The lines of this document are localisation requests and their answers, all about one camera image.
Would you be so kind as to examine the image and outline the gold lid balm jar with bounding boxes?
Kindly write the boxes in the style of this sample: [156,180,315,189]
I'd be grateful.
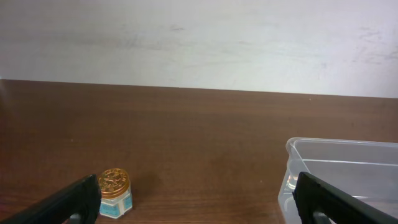
[98,168,132,219]

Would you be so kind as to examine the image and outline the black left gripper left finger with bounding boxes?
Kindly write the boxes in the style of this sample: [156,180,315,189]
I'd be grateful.
[1,174,101,224]

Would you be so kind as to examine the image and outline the clear plastic container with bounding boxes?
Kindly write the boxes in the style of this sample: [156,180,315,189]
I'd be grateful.
[278,138,397,223]

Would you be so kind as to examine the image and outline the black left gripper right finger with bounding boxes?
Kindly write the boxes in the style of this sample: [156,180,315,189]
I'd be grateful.
[293,172,397,224]

